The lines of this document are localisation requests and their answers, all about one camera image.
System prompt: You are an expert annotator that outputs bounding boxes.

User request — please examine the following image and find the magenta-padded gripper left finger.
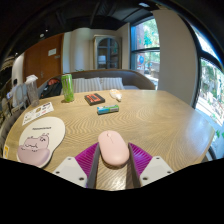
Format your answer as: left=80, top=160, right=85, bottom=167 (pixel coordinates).
left=52, top=142, right=101, bottom=188

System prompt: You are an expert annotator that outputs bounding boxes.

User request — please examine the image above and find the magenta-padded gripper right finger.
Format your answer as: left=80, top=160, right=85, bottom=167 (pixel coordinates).
left=128, top=142, right=174, bottom=188

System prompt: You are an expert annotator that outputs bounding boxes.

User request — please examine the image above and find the pink computer mouse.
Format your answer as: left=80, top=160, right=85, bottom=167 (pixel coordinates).
left=97, top=130, right=130, bottom=168

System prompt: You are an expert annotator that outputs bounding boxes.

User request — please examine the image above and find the white mouse pad, pink rest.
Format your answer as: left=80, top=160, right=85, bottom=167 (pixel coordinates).
left=16, top=116, right=67, bottom=169

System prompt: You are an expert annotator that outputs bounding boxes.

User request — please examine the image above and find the white sticker sheet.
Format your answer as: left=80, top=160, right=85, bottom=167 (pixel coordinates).
left=21, top=101, right=55, bottom=127

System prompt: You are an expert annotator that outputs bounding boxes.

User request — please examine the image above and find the yellow square sticker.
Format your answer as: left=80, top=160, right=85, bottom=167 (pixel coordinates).
left=2, top=143, right=10, bottom=158

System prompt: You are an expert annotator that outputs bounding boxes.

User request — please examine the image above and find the small green blue pack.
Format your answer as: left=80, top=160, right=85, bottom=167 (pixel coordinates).
left=96, top=104, right=120, bottom=115

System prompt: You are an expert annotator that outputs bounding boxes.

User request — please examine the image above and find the grey tufted sofa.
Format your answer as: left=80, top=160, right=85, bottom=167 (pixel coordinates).
left=0, top=106, right=24, bottom=148

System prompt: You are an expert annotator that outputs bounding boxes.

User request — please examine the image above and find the black and red box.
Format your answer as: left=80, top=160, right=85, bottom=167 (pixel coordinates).
left=83, top=93, right=106, bottom=107

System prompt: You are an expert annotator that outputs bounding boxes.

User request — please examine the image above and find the green drink can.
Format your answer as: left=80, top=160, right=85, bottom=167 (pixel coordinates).
left=60, top=73, right=75, bottom=103

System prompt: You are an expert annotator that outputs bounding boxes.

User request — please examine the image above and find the black backpack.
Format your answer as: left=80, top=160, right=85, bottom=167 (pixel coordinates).
left=40, top=78, right=63, bottom=99

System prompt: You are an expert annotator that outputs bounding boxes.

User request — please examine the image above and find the striped cushion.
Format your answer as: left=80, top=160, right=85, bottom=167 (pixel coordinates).
left=72, top=78, right=84, bottom=94
left=99, top=77, right=125, bottom=91
left=81, top=77, right=103, bottom=93

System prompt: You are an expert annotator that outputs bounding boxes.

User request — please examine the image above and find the white wrapped packet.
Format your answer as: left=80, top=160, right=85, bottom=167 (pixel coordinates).
left=109, top=88, right=123, bottom=103

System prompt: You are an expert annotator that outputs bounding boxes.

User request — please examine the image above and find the group of round-back chairs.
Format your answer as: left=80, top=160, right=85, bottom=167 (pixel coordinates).
left=0, top=81, right=29, bottom=116

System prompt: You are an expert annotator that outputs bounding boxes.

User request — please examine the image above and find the large curved side window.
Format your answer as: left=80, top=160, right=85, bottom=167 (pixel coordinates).
left=194, top=29, right=224, bottom=159

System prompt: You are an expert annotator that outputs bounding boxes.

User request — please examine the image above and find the brown curved sofa bench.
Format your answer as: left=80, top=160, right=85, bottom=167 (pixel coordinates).
left=36, top=68, right=157, bottom=98

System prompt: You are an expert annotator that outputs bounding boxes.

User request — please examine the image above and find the person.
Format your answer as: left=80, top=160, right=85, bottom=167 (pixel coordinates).
left=7, top=78, right=20, bottom=101

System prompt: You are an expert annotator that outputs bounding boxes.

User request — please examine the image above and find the brown wooden door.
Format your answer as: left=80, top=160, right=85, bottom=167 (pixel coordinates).
left=23, top=33, right=65, bottom=88

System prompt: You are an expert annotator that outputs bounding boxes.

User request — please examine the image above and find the tall black framed window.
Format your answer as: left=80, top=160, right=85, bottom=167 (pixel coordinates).
left=130, top=18, right=160, bottom=89

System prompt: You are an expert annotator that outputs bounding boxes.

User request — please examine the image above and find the arched glass door cabinet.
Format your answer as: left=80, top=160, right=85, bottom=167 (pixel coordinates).
left=93, top=34, right=123, bottom=70

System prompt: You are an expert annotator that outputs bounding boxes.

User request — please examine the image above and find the group of ceiling lights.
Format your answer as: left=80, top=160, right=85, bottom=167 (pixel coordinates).
left=13, top=28, right=51, bottom=56

